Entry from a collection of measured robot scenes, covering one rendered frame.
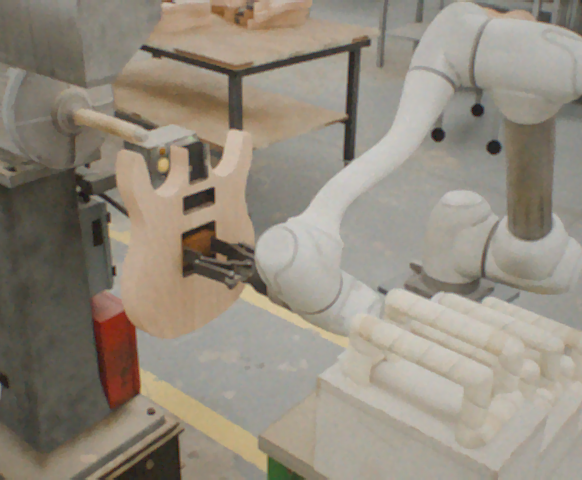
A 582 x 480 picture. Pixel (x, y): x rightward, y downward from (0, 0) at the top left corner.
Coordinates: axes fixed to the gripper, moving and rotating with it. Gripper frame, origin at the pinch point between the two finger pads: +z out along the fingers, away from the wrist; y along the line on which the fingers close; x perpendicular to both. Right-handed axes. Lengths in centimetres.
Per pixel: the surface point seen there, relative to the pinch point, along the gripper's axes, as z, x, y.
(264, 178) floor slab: 170, -84, 232
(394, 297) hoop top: -55, 17, -20
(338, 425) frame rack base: -53, -1, -28
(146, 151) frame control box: 31.3, 10.6, 14.4
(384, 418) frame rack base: -60, 5, -29
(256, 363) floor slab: 56, -95, 89
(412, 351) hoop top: -63, 16, -28
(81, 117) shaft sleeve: 26.3, 23.5, -7.3
